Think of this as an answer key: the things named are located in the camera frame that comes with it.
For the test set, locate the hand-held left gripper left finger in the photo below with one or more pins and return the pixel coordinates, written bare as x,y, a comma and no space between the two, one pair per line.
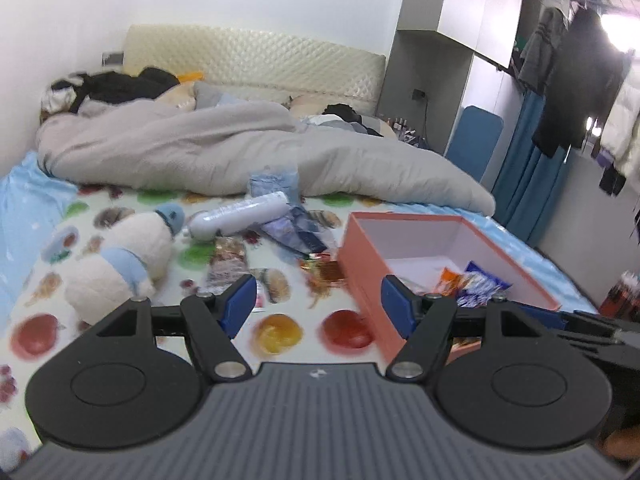
240,305

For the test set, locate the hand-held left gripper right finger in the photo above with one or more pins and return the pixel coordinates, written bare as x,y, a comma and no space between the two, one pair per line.
397,305

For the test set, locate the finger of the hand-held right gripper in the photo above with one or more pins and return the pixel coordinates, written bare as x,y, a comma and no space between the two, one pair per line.
600,337

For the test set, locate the orange cardboard box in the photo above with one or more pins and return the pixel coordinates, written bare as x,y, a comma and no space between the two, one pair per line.
365,280

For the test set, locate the orange snack packet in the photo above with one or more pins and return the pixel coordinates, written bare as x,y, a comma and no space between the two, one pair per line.
450,280

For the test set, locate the blue white snack packet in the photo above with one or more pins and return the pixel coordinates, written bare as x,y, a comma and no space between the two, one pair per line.
482,282

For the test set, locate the person's right hand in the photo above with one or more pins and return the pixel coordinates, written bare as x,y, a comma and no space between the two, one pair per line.
625,442

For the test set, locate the brown print snack packet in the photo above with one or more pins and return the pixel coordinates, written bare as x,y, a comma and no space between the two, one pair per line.
227,262

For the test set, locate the red bottle pack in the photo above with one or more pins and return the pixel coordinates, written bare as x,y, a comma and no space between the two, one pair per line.
620,295

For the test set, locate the fruit print mat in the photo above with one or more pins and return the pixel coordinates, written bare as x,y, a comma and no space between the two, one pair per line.
295,310

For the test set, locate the gold clear candy wrappers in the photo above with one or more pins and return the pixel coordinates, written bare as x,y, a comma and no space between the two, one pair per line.
325,272

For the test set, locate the white spray bottle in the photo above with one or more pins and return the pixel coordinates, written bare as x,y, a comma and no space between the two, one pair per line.
235,215

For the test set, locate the dark blue foil bag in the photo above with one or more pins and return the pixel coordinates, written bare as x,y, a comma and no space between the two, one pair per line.
300,230

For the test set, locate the white plush duck toy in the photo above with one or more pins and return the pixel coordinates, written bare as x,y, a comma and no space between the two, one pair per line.
120,265

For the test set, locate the light blue plastic bag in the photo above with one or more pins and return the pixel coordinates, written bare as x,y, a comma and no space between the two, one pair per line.
272,182

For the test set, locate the grey duvet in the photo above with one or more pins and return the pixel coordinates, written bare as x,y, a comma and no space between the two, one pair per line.
200,150

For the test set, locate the blue curtain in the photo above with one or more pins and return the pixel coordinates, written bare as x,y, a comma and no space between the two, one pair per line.
525,185

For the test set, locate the small bottles cluster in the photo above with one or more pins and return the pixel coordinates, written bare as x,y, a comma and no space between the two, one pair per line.
407,132

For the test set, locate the blue chair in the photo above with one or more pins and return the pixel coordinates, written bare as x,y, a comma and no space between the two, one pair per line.
472,145

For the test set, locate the black garment on pillow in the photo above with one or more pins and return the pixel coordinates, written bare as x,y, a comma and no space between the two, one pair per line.
345,115

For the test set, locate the pink pillow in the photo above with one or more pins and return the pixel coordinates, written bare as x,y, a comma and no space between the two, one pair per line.
310,105

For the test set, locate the white hanging jacket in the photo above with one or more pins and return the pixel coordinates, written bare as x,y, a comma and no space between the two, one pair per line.
625,120

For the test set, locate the yellow cloth item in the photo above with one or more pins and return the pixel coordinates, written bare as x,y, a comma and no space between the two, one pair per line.
191,77

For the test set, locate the cream quilted headboard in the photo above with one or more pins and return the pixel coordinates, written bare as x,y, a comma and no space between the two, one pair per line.
250,60

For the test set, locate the light blue bedsheet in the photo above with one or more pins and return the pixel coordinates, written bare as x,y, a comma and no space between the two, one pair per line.
20,195

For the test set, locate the black clothes pile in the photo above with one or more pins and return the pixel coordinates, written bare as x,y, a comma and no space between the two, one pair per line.
125,87

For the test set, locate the black hanging garment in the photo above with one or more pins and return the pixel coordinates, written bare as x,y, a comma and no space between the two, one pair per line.
580,90

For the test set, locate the white striped clothes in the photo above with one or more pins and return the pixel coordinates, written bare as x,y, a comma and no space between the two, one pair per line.
60,92

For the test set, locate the grey striped hanging jacket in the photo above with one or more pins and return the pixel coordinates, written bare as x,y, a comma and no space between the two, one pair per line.
540,50

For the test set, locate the black wall charger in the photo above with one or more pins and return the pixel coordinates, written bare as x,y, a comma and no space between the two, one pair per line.
419,94

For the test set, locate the grey wall cabinet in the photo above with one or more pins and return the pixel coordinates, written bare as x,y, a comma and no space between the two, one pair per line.
440,50

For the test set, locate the wall socket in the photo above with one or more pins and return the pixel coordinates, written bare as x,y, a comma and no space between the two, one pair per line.
113,59

